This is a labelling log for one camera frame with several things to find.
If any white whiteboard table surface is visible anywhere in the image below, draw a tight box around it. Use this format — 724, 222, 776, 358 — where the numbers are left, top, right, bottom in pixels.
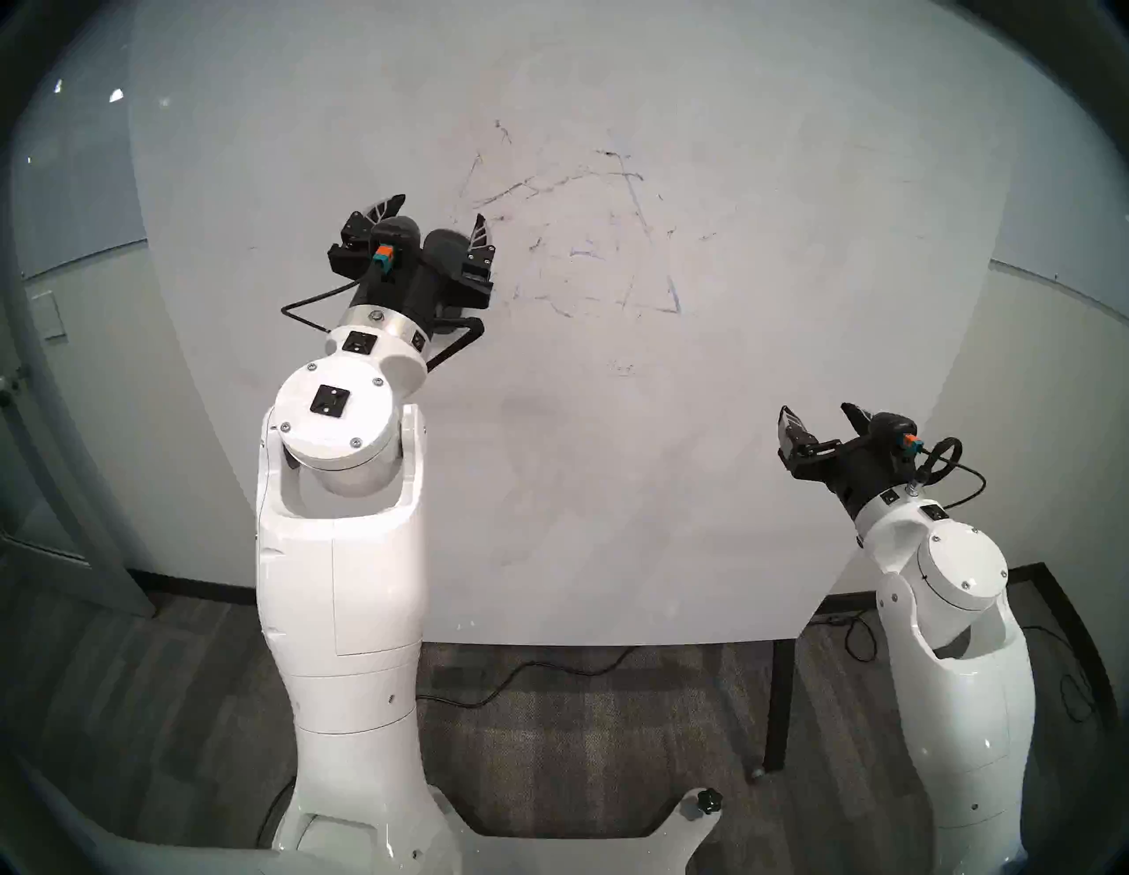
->
128, 0, 1011, 649

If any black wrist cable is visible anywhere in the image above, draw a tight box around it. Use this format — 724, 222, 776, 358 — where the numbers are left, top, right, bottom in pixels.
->
908, 436, 989, 510
280, 280, 486, 371

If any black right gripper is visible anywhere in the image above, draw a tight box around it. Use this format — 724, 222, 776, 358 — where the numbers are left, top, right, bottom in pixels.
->
776, 400, 919, 521

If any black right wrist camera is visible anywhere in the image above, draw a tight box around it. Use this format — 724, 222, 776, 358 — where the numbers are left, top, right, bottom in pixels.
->
869, 410, 924, 461

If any black table leg with caster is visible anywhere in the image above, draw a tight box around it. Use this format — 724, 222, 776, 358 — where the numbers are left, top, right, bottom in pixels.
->
748, 637, 795, 782

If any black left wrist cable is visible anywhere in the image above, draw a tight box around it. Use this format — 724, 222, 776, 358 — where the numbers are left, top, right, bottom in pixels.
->
280, 280, 486, 371

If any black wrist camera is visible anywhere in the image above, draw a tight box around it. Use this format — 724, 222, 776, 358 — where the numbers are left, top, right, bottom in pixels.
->
369, 215, 422, 283
869, 410, 924, 461

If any black wall baseboard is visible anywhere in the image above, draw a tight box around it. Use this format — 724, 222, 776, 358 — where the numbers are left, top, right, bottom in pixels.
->
128, 569, 261, 608
1010, 560, 1125, 733

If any dark grey whiteboard eraser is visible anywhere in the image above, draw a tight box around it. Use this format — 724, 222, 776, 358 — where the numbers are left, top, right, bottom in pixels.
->
422, 228, 482, 283

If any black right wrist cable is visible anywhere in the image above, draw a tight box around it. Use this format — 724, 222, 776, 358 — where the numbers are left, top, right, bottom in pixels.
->
908, 436, 989, 510

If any grey glass door frame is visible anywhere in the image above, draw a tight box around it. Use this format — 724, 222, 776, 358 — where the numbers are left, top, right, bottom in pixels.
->
0, 273, 158, 618

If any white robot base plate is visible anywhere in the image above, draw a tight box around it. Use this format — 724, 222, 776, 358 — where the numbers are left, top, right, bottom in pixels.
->
423, 785, 724, 875

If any short black floor cable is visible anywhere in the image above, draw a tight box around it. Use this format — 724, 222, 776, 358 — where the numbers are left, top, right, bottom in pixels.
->
811, 611, 876, 662

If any looped black floor cable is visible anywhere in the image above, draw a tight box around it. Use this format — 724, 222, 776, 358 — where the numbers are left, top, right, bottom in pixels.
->
1050, 617, 1099, 720

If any blue marker triangle drawing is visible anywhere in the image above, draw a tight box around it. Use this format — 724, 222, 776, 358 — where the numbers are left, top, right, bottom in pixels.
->
516, 132, 684, 317

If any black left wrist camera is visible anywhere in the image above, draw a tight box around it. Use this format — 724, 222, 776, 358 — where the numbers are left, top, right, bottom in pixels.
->
369, 215, 422, 283

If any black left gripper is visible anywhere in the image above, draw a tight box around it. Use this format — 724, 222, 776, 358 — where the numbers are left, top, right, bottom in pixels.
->
326, 193, 497, 329

